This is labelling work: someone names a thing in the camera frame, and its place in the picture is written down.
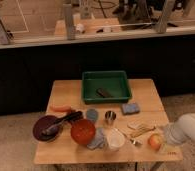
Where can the yellow red apple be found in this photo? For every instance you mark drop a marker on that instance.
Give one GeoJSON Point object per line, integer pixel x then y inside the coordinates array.
{"type": "Point", "coordinates": [155, 141]}

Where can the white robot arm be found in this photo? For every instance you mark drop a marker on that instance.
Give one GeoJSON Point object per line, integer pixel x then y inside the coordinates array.
{"type": "Point", "coordinates": [183, 129]}

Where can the dark object in bin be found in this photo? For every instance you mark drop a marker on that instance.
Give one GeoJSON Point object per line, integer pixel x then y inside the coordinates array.
{"type": "Point", "coordinates": [103, 93]}

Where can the green plastic bin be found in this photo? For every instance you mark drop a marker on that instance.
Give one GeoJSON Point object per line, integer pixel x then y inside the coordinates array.
{"type": "Point", "coordinates": [114, 82]}

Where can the blue round lid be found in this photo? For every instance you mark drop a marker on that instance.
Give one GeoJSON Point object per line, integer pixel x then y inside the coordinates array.
{"type": "Point", "coordinates": [92, 115]}

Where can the small metal cup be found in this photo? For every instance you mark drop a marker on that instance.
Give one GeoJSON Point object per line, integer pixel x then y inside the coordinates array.
{"type": "Point", "coordinates": [110, 117]}

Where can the wooden table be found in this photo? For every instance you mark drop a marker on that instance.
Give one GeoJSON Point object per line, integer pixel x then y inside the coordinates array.
{"type": "Point", "coordinates": [65, 151]}

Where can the blue sponge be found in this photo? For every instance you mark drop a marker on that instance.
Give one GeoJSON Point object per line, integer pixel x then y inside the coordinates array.
{"type": "Point", "coordinates": [128, 109]}

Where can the orange carrot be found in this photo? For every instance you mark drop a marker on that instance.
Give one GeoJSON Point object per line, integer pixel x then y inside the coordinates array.
{"type": "Point", "coordinates": [60, 109]}

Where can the orange red bowl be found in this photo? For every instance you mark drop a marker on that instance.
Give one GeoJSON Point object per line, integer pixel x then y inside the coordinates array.
{"type": "Point", "coordinates": [83, 131]}

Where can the white plastic cup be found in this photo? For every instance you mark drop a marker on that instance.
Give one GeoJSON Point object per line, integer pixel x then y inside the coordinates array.
{"type": "Point", "coordinates": [115, 139]}

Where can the blue grey cloth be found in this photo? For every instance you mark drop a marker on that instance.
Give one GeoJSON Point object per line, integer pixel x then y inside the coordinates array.
{"type": "Point", "coordinates": [99, 140]}

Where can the wooden utensil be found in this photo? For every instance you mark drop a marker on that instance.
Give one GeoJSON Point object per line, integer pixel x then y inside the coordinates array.
{"type": "Point", "coordinates": [139, 129]}

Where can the dark purple plate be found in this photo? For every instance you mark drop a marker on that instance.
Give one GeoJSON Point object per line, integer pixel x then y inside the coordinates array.
{"type": "Point", "coordinates": [40, 125]}

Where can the metal fork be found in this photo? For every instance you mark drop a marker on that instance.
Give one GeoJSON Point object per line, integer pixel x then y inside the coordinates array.
{"type": "Point", "coordinates": [133, 141]}

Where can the black handled ladle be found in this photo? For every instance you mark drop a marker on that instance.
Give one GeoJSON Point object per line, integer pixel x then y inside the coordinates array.
{"type": "Point", "coordinates": [55, 126]}

